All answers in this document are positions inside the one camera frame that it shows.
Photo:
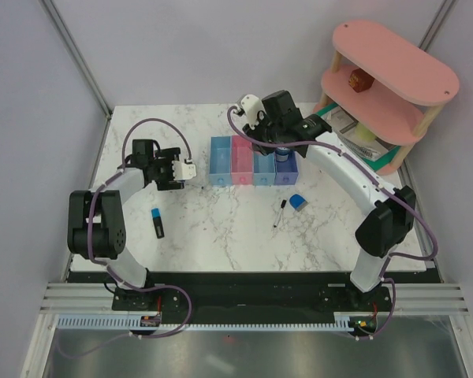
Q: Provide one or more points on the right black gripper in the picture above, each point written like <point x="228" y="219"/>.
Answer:
<point x="255" y="134"/>

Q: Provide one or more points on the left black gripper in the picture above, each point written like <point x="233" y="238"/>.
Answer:
<point x="168" y="156"/>

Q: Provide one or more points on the pink bin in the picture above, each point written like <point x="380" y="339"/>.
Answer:
<point x="241" y="161"/>

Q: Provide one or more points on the light blue end bin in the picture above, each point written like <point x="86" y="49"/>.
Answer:
<point x="220" y="161"/>

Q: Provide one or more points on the black capped pen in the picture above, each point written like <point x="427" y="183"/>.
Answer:
<point x="280" y="213"/>

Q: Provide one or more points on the blue capped pen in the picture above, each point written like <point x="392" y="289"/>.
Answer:
<point x="191" y="184"/>

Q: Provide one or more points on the blue cleaning gel jar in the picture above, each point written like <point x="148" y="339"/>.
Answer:
<point x="282" y="154"/>

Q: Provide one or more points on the purple blue bin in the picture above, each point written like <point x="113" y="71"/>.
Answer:
<point x="286" y="169"/>

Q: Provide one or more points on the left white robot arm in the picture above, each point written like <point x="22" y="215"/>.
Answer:
<point x="96" y="223"/>

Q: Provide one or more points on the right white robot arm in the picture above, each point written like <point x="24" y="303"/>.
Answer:
<point x="387" y="219"/>

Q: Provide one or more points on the blue highlighter marker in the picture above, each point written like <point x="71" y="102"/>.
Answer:
<point x="157" y="222"/>

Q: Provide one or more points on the blue pencil sharpener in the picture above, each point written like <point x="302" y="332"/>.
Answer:
<point x="297" y="202"/>

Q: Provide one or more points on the red brown small box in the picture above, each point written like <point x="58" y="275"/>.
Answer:
<point x="360" y="81"/>

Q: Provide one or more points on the green spiral notebook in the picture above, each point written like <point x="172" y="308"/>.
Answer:
<point x="376" y="154"/>

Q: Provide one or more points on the pink two tier shelf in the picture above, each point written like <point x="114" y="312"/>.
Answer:
<point x="410" y="86"/>

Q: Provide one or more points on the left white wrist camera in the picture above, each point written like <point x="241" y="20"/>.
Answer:
<point x="184" y="170"/>

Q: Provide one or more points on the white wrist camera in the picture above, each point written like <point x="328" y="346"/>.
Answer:
<point x="250" y="106"/>
<point x="184" y="170"/>

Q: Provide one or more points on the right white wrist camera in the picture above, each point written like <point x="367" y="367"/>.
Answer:
<point x="250" y="106"/>

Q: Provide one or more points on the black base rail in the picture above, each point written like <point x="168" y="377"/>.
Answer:
<point x="254" y="294"/>

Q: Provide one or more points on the white cable duct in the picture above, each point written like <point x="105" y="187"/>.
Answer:
<point x="150" y="322"/>

